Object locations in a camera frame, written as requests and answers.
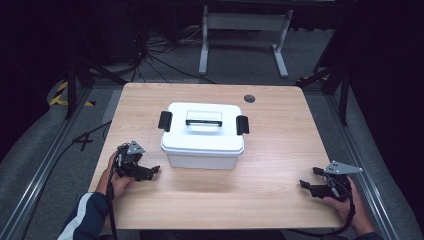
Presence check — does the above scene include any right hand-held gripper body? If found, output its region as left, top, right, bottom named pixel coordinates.
left=309, top=160, right=364, bottom=203

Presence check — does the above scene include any white plastic storage box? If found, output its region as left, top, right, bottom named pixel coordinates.
left=160, top=143, right=246, bottom=171

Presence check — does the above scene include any yellow black floor tape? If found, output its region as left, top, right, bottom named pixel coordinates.
left=48, top=80, right=97, bottom=108

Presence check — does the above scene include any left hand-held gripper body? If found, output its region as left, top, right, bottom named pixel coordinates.
left=114, top=140, right=156, bottom=182

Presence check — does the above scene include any bundle of black floor cables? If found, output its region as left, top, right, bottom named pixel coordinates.
left=131, top=16, right=218, bottom=85

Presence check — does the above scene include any white box lid with handle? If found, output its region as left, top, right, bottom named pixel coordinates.
left=160, top=101, right=246, bottom=157

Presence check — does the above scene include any black metal stand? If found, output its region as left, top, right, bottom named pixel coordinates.
left=295, top=61, right=352, bottom=127
left=64, top=54, right=128, bottom=121

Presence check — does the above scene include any black box latch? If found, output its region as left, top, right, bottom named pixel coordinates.
left=235, top=114, right=251, bottom=136
left=157, top=110, right=174, bottom=133

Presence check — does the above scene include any person's left hand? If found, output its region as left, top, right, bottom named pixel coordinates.
left=95, top=151, right=136, bottom=201

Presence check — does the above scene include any person's right hand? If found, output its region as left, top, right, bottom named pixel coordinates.
left=324, top=176, right=376, bottom=236

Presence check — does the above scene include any white metal stand frame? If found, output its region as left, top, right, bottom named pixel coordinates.
left=198, top=4, right=295, bottom=80

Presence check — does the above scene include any left hand-held gripper cable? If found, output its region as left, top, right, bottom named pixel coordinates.
left=105, top=151, right=120, bottom=240

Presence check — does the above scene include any aluminium floor rail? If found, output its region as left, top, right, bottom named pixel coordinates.
left=0, top=87, right=95, bottom=240
left=323, top=94, right=403, bottom=240

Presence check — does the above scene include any hand-held gripper cable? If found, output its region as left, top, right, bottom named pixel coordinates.
left=105, top=151, right=120, bottom=240
left=288, top=191, right=357, bottom=238

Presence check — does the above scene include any right hand-held gripper cable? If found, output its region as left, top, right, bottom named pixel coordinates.
left=288, top=191, right=357, bottom=238

